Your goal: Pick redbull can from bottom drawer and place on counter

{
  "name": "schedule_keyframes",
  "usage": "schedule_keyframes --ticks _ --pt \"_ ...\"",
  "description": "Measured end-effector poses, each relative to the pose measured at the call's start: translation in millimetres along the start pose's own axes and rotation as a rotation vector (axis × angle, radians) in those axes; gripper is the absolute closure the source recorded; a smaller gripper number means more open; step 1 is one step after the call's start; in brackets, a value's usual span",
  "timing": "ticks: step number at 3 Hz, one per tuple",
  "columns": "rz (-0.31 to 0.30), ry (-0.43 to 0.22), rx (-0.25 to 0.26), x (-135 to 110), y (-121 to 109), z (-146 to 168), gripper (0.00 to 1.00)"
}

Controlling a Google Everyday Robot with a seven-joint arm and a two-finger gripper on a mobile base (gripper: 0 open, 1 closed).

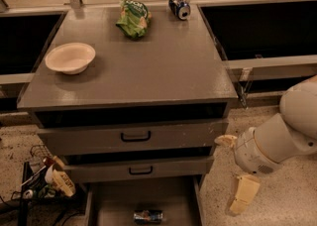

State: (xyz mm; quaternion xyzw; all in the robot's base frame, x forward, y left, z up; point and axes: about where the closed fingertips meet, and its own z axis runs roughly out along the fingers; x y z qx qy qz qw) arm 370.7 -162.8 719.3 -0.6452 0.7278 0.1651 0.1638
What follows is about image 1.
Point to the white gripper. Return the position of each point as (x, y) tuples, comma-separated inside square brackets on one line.
[(252, 153)]

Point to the redbull can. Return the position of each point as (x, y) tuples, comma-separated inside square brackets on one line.
[(143, 217)]

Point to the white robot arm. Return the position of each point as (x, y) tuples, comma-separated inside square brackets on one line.
[(292, 131)]

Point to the grey middle drawer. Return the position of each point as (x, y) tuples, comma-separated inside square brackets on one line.
[(129, 170)]

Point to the grey top drawer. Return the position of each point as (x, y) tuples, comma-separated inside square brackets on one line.
[(128, 138)]

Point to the grey drawer cabinet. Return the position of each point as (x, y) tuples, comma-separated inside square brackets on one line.
[(172, 75)]

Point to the grey open bottom drawer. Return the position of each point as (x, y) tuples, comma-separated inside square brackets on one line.
[(116, 203)]

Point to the blue pepsi can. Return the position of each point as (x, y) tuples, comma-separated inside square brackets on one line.
[(180, 8)]

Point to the green chip bag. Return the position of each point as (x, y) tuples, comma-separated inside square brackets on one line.
[(134, 19)]

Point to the white paper bowl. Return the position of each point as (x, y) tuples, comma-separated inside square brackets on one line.
[(72, 58)]

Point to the black wire rack with items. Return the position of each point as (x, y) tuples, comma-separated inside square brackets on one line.
[(44, 180)]

